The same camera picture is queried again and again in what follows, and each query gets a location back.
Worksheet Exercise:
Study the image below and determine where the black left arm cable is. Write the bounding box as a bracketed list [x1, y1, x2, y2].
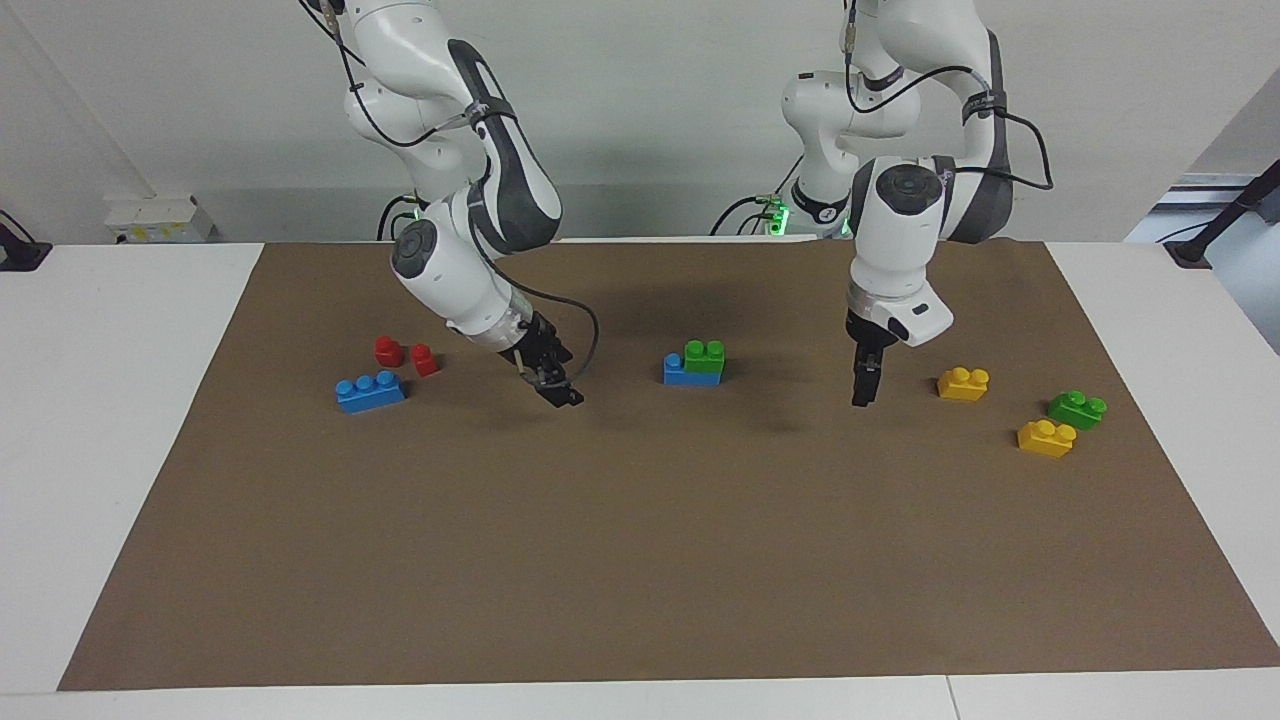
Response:
[844, 0, 1056, 192]

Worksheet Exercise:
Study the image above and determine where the black right base cable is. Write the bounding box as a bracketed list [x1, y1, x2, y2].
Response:
[376, 194, 421, 242]

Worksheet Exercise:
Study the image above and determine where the black stand with pole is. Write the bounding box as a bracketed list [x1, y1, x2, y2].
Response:
[1164, 160, 1280, 267]

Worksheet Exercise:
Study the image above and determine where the black left base cable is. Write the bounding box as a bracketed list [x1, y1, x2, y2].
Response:
[710, 148, 805, 237]

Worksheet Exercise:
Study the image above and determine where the blue three-stud toy block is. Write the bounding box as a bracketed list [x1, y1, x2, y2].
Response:
[663, 352, 723, 388]
[334, 370, 408, 415]

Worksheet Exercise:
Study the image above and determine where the brown table mat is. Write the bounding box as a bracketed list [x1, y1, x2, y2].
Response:
[57, 237, 1280, 693]

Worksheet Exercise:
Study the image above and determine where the yellow two-stud toy block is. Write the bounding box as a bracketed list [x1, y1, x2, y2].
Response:
[1017, 419, 1078, 460]
[936, 366, 991, 403]

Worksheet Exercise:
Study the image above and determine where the black base cable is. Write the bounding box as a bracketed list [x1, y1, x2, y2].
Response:
[376, 194, 421, 242]
[710, 148, 805, 237]

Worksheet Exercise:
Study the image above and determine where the white wall power strip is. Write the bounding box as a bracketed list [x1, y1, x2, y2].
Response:
[104, 195, 218, 245]

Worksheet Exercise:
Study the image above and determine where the black table clamp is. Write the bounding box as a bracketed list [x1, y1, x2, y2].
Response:
[0, 210, 53, 272]

